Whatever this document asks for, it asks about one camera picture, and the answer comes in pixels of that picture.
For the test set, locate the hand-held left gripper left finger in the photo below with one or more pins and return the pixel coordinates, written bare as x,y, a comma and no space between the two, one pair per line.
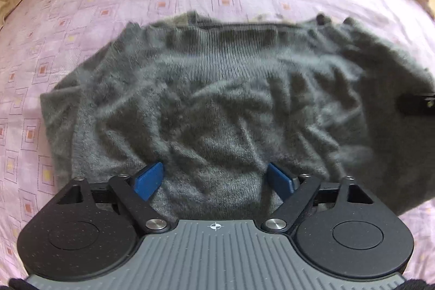
148,178

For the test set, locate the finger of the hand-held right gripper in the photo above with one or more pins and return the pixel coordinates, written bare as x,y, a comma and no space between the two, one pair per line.
418,103

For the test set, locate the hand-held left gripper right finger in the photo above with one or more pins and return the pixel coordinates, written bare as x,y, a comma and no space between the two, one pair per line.
280,178

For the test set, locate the grey argyle sweater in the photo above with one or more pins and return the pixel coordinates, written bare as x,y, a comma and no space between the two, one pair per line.
221,96

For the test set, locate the pink checked bed sheet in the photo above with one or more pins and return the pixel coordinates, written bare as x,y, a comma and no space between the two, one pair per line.
102,4

